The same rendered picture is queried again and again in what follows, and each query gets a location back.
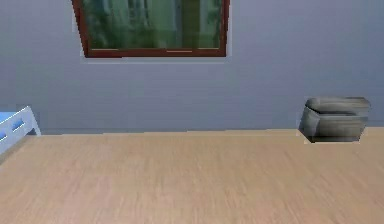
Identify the brown framed window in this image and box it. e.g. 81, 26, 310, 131
71, 0, 231, 59

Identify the grey armchair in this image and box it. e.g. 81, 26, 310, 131
298, 96, 372, 144

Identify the white framed bed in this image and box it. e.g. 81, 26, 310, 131
0, 105, 42, 156

